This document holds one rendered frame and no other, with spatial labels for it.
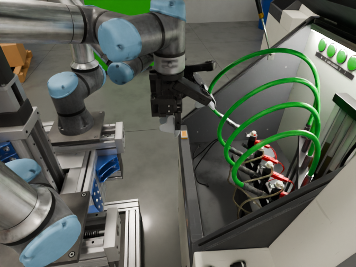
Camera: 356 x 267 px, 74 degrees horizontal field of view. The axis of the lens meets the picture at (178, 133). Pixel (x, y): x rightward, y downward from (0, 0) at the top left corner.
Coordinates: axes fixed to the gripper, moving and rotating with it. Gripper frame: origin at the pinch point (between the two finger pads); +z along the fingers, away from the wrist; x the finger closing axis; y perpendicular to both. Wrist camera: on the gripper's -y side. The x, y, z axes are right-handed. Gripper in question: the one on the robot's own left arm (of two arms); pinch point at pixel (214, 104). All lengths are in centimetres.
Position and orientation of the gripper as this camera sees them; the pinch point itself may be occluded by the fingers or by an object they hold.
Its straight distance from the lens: 86.6
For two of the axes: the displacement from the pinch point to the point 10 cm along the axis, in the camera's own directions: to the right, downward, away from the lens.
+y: -7.3, 4.8, 4.8
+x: -3.1, 3.9, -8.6
